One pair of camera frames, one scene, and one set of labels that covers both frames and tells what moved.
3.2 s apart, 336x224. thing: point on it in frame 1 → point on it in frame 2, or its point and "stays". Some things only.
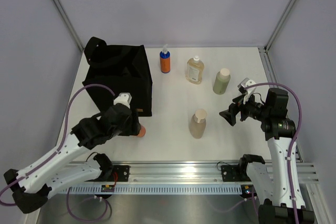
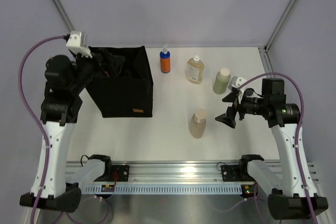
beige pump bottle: (198, 123) stays
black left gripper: (134, 126) → (93, 60)
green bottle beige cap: (222, 80) stays
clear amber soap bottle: (195, 70) stays
